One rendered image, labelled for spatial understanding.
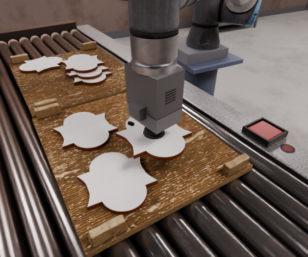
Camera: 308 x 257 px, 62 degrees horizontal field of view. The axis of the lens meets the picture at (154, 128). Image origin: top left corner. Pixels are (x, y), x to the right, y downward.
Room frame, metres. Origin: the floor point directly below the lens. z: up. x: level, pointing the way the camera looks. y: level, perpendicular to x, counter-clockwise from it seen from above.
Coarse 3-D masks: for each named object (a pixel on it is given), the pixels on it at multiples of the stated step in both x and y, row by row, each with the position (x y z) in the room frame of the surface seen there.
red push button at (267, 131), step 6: (252, 126) 0.51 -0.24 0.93; (258, 126) 0.51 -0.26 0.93; (264, 126) 0.51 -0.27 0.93; (270, 126) 0.51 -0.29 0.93; (258, 132) 0.49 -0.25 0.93; (264, 132) 0.49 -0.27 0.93; (270, 132) 0.49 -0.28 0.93; (276, 132) 0.49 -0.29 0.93; (282, 132) 0.49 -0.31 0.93; (270, 138) 0.47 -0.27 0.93
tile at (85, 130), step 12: (72, 120) 0.52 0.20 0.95; (84, 120) 0.52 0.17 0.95; (96, 120) 0.52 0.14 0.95; (60, 132) 0.47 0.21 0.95; (72, 132) 0.47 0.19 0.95; (84, 132) 0.47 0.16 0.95; (96, 132) 0.47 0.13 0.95; (108, 132) 0.47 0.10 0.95; (72, 144) 0.43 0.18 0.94; (84, 144) 0.42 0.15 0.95; (96, 144) 0.42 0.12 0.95
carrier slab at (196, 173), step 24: (120, 96) 0.65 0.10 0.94; (48, 120) 0.53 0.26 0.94; (120, 120) 0.53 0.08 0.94; (192, 120) 0.53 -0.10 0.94; (48, 144) 0.44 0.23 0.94; (120, 144) 0.44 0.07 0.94; (192, 144) 0.44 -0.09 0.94; (216, 144) 0.44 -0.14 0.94; (72, 168) 0.36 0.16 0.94; (144, 168) 0.36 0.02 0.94; (168, 168) 0.36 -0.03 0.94; (192, 168) 0.36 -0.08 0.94; (216, 168) 0.36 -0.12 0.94; (72, 192) 0.30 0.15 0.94; (168, 192) 0.30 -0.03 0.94; (192, 192) 0.30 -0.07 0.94; (72, 216) 0.25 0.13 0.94; (96, 216) 0.25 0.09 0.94; (144, 216) 0.25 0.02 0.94; (120, 240) 0.22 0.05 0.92
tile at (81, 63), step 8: (72, 56) 0.89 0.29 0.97; (80, 56) 0.89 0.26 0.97; (88, 56) 0.89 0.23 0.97; (96, 56) 0.89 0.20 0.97; (64, 64) 0.83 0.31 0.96; (72, 64) 0.82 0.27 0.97; (80, 64) 0.82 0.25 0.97; (88, 64) 0.82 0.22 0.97; (96, 64) 0.82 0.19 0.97; (104, 64) 0.84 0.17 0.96; (80, 72) 0.77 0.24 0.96; (88, 72) 0.77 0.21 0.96
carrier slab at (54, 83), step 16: (96, 48) 1.06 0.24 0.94; (16, 64) 0.89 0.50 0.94; (112, 64) 0.89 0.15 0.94; (16, 80) 0.76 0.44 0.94; (32, 80) 0.76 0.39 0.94; (48, 80) 0.76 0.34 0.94; (64, 80) 0.76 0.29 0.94; (112, 80) 0.76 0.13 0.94; (32, 96) 0.65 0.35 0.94; (48, 96) 0.65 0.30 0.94; (64, 96) 0.65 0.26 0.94; (80, 96) 0.65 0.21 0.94; (96, 96) 0.65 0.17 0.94; (32, 112) 0.57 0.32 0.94
